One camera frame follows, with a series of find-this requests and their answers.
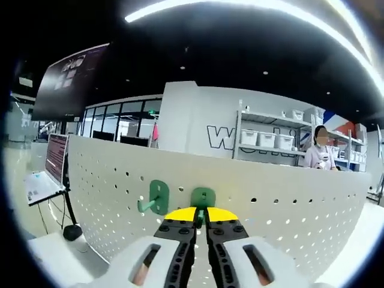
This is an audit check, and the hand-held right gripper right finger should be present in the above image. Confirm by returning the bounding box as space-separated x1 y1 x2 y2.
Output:
205 206 301 288

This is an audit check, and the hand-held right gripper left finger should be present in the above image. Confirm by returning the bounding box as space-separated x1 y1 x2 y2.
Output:
107 206 199 288

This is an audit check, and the green hook assembly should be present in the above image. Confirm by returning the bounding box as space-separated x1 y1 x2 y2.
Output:
137 179 170 216
191 187 217 229

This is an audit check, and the white perforated mounting plate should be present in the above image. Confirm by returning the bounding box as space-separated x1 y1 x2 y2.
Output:
64 134 373 284

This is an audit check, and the grey metal shelf rack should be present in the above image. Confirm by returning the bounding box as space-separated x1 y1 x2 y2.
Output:
232 100 368 173

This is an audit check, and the black desktop monitor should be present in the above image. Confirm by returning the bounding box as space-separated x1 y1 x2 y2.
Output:
92 130 115 142
119 135 150 148

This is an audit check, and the group of white storage bins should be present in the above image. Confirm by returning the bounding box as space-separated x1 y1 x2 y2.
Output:
241 106 368 164

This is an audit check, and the black laptop stand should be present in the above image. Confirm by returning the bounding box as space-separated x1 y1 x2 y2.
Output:
61 152 80 229

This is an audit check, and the open white laptop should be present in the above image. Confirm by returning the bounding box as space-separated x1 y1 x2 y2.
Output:
25 133 70 206

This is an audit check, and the large dark hanging screen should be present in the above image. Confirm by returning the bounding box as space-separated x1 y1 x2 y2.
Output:
31 43 110 121

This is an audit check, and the long ceiling light strip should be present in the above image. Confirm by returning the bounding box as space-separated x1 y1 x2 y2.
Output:
124 0 383 88

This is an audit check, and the black laptop cable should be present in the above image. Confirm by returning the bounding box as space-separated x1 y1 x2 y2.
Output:
37 199 65 236

